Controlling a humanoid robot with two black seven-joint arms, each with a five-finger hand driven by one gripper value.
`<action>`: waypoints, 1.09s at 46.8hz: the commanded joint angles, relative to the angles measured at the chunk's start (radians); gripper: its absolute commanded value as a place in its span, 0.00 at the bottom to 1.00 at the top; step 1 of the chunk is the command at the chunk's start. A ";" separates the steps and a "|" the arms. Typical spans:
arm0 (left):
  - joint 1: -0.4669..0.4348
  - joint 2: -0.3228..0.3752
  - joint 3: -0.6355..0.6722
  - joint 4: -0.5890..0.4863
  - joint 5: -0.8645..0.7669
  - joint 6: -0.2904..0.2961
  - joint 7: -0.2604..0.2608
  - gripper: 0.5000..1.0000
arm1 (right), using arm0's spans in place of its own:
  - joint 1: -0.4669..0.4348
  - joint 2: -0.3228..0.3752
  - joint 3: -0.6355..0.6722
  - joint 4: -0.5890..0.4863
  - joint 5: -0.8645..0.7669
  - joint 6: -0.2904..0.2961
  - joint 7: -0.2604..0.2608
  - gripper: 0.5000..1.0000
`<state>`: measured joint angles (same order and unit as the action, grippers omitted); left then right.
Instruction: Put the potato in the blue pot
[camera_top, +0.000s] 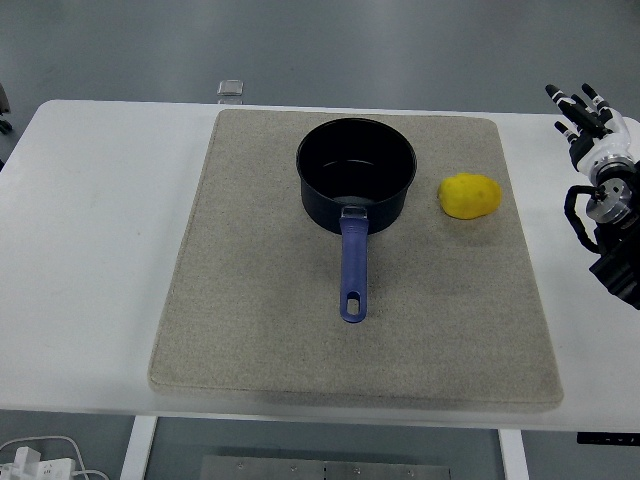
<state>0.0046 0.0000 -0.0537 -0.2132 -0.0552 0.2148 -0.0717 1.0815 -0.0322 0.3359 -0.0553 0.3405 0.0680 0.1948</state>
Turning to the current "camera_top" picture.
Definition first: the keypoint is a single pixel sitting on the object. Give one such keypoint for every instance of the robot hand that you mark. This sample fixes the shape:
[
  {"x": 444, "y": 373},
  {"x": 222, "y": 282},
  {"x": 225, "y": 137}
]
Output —
[{"x": 602, "y": 145}]

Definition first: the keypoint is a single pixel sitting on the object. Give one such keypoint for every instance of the yellow potato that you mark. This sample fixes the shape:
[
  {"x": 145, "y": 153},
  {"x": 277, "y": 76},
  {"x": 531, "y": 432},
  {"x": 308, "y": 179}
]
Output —
[{"x": 470, "y": 196}]

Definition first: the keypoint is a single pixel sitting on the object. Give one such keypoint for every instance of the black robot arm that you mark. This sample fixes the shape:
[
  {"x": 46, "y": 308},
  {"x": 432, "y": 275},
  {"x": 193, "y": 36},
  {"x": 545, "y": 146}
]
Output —
[{"x": 617, "y": 270}]

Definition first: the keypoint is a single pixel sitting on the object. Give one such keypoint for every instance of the black table control panel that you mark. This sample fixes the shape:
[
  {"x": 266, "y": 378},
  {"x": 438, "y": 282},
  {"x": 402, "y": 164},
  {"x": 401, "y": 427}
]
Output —
[{"x": 607, "y": 438}]

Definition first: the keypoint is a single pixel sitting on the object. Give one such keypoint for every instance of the white table leg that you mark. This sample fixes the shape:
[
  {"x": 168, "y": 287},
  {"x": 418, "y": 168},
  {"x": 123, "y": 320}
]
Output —
[
  {"x": 137, "y": 450},
  {"x": 514, "y": 457}
]

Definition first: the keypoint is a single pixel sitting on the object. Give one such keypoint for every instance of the beige grey table mat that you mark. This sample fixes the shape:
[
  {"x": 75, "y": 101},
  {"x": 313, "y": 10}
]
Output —
[{"x": 280, "y": 310}]

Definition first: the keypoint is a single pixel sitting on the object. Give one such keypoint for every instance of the grey metal plate with screws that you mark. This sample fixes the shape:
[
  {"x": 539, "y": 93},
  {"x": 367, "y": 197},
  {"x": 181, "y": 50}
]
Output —
[{"x": 300, "y": 470}]

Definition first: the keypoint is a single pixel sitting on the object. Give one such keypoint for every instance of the dark chair base with wheel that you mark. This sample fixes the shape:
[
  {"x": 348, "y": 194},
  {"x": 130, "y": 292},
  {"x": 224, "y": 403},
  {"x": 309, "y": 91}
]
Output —
[{"x": 4, "y": 102}]

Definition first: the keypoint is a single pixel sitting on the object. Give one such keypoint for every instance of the white power strip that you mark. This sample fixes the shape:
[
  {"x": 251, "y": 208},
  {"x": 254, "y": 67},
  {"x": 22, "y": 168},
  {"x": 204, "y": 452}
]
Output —
[{"x": 45, "y": 470}]

